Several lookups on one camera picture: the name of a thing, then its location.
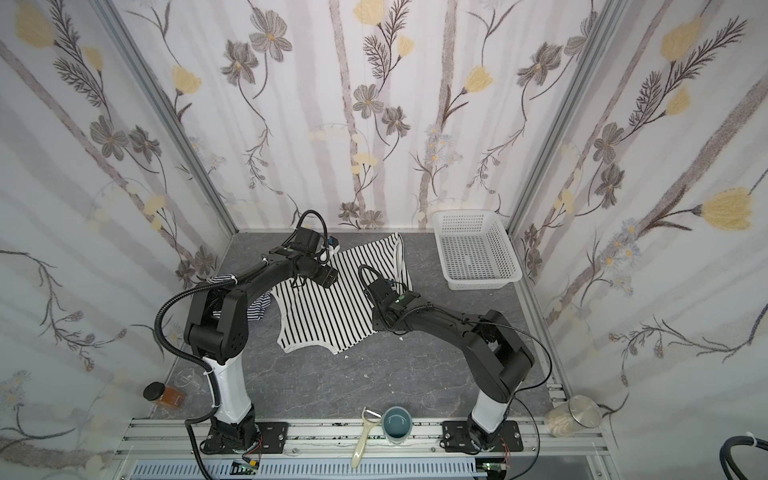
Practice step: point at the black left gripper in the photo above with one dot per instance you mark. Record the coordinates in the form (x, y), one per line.
(325, 274)

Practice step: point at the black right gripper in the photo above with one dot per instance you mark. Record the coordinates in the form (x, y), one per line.
(383, 313)

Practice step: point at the black white striped tank top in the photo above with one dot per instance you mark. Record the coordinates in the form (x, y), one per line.
(339, 317)

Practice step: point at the blue white striped tank top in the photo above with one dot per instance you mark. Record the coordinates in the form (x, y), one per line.
(257, 308)

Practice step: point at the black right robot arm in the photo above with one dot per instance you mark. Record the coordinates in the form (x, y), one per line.
(498, 359)

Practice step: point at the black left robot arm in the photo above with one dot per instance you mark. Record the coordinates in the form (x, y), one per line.
(217, 330)

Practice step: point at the white plastic laundry basket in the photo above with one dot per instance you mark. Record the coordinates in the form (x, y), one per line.
(474, 250)

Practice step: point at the teal ceramic cup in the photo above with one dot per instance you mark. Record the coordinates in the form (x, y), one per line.
(397, 424)

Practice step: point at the clear wine glass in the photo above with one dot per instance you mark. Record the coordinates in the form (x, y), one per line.
(189, 380)

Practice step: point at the amber spice jar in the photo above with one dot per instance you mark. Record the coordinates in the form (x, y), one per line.
(163, 395)

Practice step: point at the clear glass jar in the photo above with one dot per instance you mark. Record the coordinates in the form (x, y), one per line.
(577, 414)

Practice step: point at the cream handled peeler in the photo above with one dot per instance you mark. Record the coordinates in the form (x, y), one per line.
(370, 419)

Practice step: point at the aluminium mounting rail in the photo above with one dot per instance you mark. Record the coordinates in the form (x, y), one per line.
(434, 449)

